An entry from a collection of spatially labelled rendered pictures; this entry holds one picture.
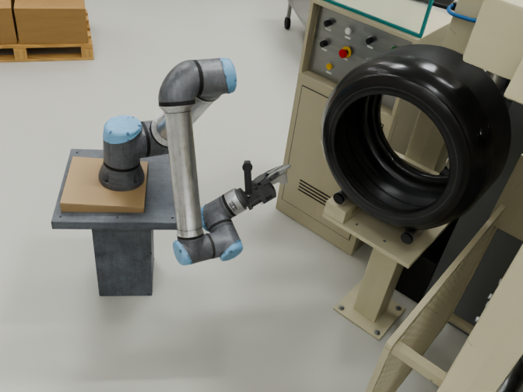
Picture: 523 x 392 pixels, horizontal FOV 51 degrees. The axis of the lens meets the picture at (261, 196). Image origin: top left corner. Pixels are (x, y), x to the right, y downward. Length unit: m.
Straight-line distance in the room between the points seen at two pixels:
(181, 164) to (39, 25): 3.08
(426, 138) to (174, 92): 0.96
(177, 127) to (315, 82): 1.14
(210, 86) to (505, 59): 0.89
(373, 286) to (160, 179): 1.11
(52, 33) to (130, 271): 2.56
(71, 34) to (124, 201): 2.62
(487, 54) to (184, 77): 0.89
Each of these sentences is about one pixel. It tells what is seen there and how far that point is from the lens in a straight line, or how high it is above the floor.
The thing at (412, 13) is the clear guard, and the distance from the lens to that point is 2.43.
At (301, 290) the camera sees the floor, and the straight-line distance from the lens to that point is 2.85.
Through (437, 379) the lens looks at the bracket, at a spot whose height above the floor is 0.98.
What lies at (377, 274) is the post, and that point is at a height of 0.31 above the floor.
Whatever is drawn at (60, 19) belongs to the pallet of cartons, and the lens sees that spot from 4.67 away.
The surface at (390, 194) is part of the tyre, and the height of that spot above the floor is 0.91.
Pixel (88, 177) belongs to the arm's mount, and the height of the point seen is 0.64.
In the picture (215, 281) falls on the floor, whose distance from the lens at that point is 2.82.
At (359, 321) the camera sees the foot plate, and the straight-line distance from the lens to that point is 2.78.
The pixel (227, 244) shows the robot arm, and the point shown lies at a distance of 1.89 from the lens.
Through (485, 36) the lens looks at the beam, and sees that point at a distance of 1.28.
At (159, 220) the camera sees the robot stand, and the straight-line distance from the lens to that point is 2.25.
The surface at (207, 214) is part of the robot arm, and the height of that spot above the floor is 0.82.
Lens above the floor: 2.12
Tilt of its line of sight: 39 degrees down
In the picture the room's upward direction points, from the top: 8 degrees clockwise
